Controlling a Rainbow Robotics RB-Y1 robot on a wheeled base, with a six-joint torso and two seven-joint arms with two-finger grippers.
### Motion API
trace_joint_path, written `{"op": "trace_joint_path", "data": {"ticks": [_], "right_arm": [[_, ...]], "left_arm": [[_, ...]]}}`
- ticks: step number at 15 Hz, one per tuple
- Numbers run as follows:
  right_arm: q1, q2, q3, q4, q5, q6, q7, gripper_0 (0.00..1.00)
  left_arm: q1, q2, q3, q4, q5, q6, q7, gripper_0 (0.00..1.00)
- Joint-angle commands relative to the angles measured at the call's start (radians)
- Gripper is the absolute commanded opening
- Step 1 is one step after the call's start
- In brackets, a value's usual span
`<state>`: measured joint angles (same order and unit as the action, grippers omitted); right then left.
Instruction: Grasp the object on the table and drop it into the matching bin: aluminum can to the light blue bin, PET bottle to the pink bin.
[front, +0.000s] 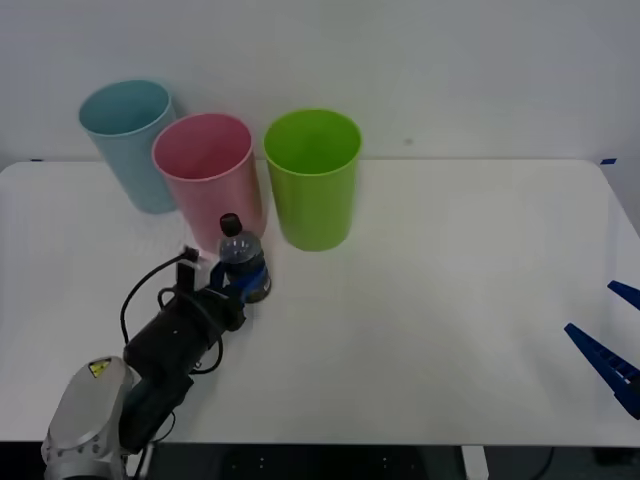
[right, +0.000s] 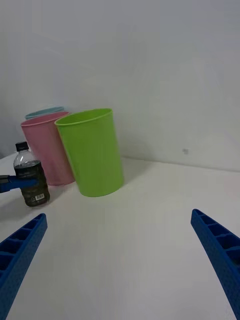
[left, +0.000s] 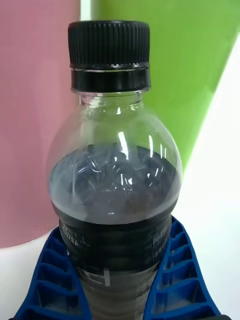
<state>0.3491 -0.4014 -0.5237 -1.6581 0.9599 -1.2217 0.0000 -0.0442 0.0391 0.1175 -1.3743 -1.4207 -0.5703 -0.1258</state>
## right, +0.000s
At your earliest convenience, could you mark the pale blue plastic bin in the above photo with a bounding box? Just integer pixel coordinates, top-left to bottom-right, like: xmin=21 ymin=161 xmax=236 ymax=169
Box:
xmin=24 ymin=106 xmax=65 ymax=121

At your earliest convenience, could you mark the clear bottle with dark label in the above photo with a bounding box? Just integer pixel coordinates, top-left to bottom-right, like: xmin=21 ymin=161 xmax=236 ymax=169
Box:
xmin=13 ymin=141 xmax=51 ymax=208

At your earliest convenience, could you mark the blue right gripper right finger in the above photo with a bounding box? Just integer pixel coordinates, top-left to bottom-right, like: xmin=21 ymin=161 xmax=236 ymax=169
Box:
xmin=190 ymin=208 xmax=240 ymax=320

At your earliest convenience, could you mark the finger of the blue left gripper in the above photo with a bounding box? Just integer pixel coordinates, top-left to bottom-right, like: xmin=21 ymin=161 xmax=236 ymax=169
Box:
xmin=0 ymin=174 xmax=39 ymax=194

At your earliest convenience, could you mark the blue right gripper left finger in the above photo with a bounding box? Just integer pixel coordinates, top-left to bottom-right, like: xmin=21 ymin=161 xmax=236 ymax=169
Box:
xmin=0 ymin=212 xmax=48 ymax=320

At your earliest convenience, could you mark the green plastic bin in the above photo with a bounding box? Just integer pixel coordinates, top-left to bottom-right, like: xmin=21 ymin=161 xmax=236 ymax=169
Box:
xmin=54 ymin=107 xmax=125 ymax=198

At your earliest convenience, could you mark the pink plastic bin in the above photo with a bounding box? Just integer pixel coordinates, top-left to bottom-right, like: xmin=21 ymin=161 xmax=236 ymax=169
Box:
xmin=20 ymin=111 xmax=76 ymax=187

